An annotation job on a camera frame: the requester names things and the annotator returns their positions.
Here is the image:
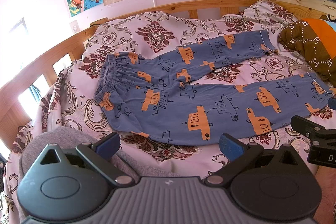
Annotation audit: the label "blue pants with orange cars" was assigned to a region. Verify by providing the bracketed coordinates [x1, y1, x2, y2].
[94, 31, 334, 145]

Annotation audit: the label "brown orange patterned pillow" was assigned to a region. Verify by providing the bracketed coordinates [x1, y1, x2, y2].
[278, 18, 335, 85]

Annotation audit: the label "wooden bed frame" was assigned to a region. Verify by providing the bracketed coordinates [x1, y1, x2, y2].
[1, 0, 335, 149]

